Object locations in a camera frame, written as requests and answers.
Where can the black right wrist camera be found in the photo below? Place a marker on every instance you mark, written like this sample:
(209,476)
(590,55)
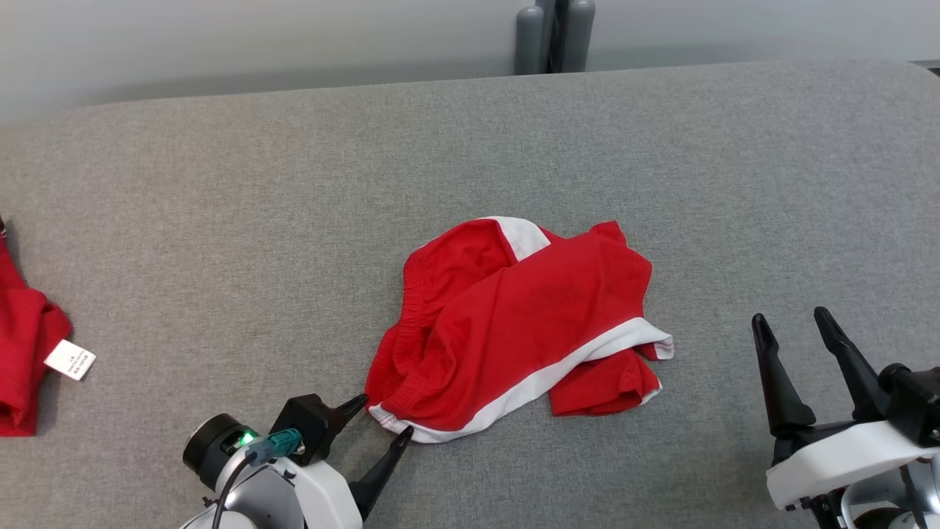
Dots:
(914,400)

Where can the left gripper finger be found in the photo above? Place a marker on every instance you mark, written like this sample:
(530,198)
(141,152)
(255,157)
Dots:
(349,410)
(378,477)

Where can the grey double partition post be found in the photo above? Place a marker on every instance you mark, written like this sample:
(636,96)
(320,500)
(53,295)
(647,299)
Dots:
(530,37)

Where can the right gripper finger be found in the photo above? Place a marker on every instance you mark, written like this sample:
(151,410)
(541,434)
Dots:
(863,386)
(782,400)

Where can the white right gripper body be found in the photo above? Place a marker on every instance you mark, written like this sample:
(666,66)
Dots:
(830,459)

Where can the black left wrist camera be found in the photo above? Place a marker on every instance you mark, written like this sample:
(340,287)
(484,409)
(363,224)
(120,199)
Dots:
(308,426)

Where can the red shorts with white band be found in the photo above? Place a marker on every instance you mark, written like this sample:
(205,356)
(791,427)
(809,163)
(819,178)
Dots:
(514,323)

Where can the red jersey with white sleeves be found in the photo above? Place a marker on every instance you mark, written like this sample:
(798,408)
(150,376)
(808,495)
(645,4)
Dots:
(22,345)

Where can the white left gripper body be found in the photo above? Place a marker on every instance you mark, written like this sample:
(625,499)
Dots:
(327,499)

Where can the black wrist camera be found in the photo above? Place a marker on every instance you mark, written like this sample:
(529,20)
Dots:
(308,426)
(914,400)

